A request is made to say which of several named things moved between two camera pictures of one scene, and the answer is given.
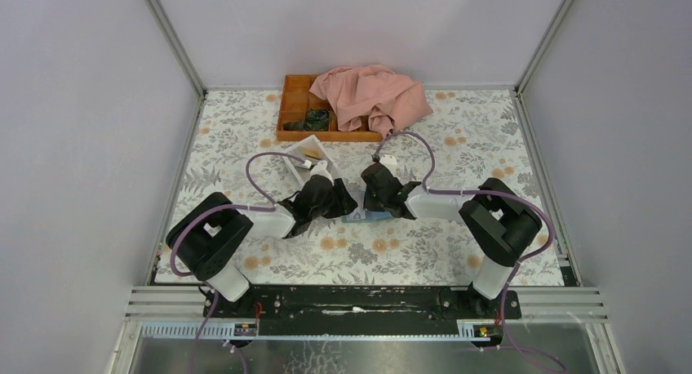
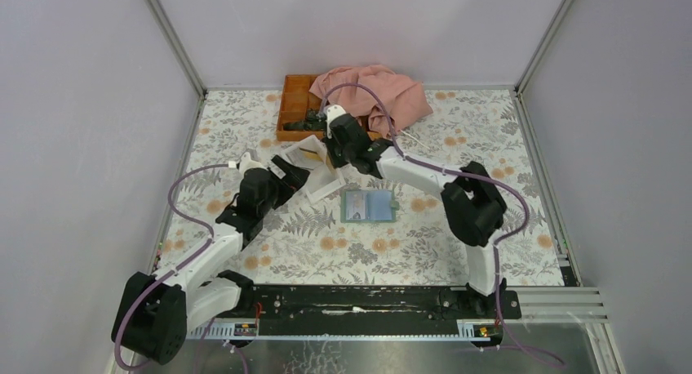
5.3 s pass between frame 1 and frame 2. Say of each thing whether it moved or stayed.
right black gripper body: moved
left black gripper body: moved
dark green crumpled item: stayed
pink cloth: stayed
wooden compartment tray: stayed
